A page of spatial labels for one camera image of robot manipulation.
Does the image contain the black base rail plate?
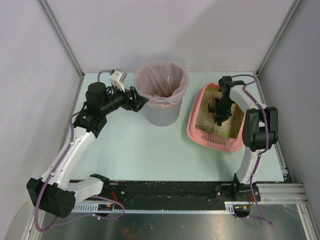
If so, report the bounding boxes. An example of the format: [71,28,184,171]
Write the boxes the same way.
[95,181,260,213]

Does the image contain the grey trash bucket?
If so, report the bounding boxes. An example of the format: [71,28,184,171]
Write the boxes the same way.
[134,83,188,127]

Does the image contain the black slotted litter scoop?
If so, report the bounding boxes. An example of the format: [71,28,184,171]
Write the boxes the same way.
[207,98,220,118]

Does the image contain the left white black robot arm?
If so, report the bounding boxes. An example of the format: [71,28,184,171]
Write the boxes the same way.
[26,82,148,219]

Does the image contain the beige cat litter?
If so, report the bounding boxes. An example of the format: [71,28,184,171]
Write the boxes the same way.
[195,88,244,139]

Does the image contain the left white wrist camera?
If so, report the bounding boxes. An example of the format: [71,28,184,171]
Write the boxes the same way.
[109,68,127,92]

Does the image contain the pink plastic bin liner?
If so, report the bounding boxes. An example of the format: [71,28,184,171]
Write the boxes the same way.
[134,61,190,110]

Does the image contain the aluminium frame rail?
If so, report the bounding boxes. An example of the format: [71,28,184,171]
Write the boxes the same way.
[36,182,307,215]

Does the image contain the pink green litter box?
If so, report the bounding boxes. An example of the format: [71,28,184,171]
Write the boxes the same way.
[186,82,244,152]

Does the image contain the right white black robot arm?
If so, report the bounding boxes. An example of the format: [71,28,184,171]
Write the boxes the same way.
[210,76,279,201]

